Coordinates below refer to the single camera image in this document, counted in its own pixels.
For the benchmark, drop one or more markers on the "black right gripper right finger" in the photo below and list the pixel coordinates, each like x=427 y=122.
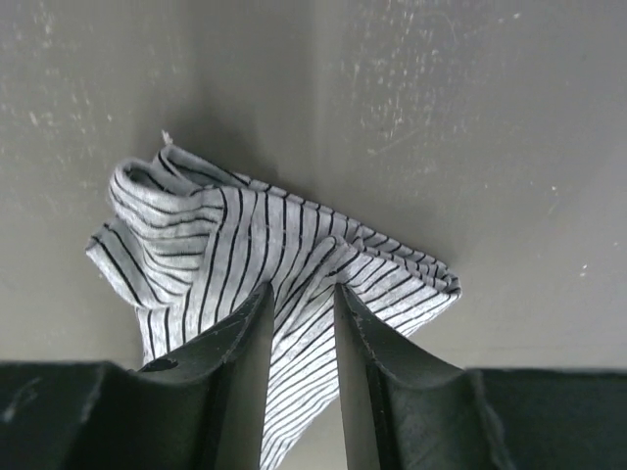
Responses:
x=405 y=408

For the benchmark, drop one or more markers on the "grey striped boxer shorts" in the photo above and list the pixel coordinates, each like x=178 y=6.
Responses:
x=189 y=241

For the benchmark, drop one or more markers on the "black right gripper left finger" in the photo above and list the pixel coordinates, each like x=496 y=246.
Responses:
x=201 y=406

